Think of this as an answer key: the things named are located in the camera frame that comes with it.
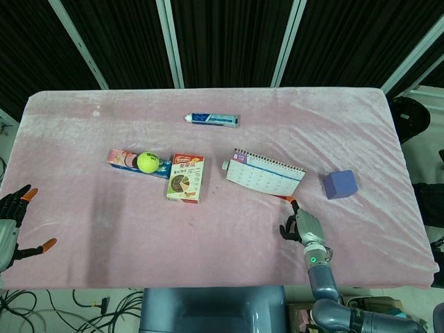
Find green red biscuit box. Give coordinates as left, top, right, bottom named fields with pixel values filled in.
left=166, top=153, right=205, bottom=205

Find blue pink cookie box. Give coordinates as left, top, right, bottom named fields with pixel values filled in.
left=106, top=148, right=174, bottom=180

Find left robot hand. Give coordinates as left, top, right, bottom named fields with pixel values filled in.
left=0, top=184, right=58, bottom=273

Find black round stool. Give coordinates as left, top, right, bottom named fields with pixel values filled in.
left=391, top=96, right=432, bottom=144

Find blue-grey robot torso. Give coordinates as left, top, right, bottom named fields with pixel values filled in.
left=138, top=285, right=289, bottom=333

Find yellow tennis ball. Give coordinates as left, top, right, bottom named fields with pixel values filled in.
left=137, top=151, right=160, bottom=173

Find purple foam cube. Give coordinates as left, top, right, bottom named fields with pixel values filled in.
left=323, top=169, right=359, bottom=200

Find pink velvet tablecloth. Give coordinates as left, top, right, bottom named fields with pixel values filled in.
left=0, top=86, right=436, bottom=291

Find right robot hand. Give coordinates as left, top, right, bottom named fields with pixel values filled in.
left=279, top=196, right=327, bottom=248

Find white aluminium frame post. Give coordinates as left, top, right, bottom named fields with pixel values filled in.
left=269, top=0, right=311, bottom=88
left=155, top=0, right=185, bottom=89
left=379, top=15, right=444, bottom=95
left=47, top=0, right=109, bottom=90

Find blue white toothpaste tube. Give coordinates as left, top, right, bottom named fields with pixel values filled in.
left=183, top=112, right=241, bottom=129

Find spiral desk calendar red base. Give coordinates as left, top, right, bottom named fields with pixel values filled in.
left=225, top=148, right=307, bottom=200

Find black floor cables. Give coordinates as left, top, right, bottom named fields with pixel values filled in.
left=0, top=287, right=145, bottom=333

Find black equipment case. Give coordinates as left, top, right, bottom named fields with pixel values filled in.
left=413, top=181, right=444, bottom=244

